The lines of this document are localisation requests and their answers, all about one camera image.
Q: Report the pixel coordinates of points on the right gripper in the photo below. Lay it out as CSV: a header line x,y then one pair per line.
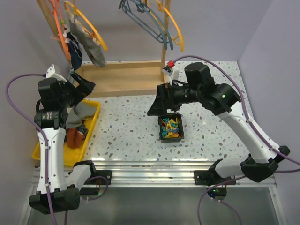
x,y
165,100

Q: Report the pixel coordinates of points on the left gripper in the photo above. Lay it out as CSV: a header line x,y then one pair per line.
x,y
85,86

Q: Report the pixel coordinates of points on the grey underwear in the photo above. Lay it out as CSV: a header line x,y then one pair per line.
x,y
89,44
79,113

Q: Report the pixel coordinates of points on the navy striped underwear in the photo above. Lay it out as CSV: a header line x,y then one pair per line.
x,y
82,129

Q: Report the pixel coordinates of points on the yellow plastic hanger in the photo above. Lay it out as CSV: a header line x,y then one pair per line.
x,y
163,11

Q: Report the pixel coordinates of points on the teal hanger with grey underwear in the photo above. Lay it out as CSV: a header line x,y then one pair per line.
x,y
125,6

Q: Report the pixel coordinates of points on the blue-grey hanger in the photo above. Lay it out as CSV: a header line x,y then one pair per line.
x,y
163,36

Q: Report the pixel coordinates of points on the rust orange underwear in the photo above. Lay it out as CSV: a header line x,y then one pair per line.
x,y
74,138

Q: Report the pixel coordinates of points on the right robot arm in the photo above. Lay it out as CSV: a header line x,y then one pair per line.
x,y
223,101

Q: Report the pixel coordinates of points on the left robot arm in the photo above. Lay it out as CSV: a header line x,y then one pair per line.
x,y
56,193

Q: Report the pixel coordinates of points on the wooden hanger rack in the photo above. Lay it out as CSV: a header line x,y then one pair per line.
x,y
117,78

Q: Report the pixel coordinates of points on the navy underwear on orange hanger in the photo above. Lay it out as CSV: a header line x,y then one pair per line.
x,y
73,49

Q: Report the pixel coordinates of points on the orange hanger on rack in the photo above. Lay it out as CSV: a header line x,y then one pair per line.
x,y
59,21

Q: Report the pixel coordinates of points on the black clip box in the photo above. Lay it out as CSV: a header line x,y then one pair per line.
x,y
171,128

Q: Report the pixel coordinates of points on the yellow plastic tray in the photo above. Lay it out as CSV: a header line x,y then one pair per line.
x,y
53,124

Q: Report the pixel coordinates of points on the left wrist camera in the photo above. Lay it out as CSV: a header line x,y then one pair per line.
x,y
54,72

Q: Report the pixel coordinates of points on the aluminium rail frame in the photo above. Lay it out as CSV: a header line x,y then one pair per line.
x,y
126,141

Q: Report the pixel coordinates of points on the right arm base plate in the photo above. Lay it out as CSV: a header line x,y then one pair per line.
x,y
208,178

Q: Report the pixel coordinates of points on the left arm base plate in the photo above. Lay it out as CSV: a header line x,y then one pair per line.
x,y
97,184

